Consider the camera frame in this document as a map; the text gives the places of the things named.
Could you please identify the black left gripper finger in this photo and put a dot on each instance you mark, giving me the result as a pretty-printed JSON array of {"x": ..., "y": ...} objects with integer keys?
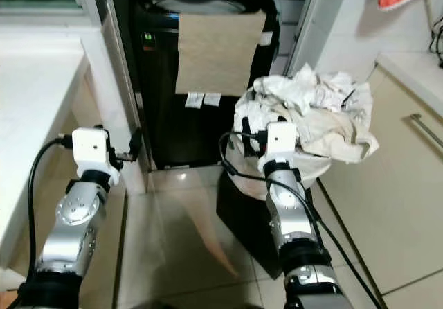
[{"x": 137, "y": 143}]

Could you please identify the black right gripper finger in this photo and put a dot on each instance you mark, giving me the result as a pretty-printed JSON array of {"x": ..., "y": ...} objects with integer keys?
[{"x": 245, "y": 130}]

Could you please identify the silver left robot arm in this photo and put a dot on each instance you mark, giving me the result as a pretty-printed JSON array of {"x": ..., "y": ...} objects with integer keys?
[{"x": 73, "y": 215}]

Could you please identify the black top-load washing machine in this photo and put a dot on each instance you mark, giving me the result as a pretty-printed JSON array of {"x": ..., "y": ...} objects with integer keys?
[{"x": 152, "y": 80}]

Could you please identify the pile of white clothes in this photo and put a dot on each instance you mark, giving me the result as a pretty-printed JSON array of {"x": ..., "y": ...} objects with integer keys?
[{"x": 318, "y": 101}]

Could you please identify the small white label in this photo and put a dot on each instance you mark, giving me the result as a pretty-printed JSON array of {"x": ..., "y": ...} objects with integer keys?
[
  {"x": 212, "y": 99},
  {"x": 194, "y": 100}
]

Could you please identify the brown cardboard sheet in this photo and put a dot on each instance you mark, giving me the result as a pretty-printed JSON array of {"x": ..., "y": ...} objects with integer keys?
[{"x": 218, "y": 53}]

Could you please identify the beige cabinet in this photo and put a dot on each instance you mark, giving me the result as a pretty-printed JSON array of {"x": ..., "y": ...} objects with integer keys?
[{"x": 387, "y": 205}]

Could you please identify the brown wooden block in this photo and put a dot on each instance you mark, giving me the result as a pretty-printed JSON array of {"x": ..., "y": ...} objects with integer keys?
[{"x": 8, "y": 301}]

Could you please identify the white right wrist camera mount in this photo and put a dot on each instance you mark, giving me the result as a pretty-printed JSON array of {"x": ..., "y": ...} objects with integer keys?
[{"x": 280, "y": 143}]

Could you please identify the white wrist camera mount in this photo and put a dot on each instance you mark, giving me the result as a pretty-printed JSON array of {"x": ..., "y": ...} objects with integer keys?
[
  {"x": 280, "y": 143},
  {"x": 91, "y": 149}
]

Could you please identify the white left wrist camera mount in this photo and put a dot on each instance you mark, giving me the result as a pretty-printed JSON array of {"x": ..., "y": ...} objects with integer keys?
[{"x": 91, "y": 149}]

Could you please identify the white door frame post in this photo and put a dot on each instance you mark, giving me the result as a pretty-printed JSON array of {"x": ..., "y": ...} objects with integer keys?
[
  {"x": 93, "y": 18},
  {"x": 315, "y": 18}
]

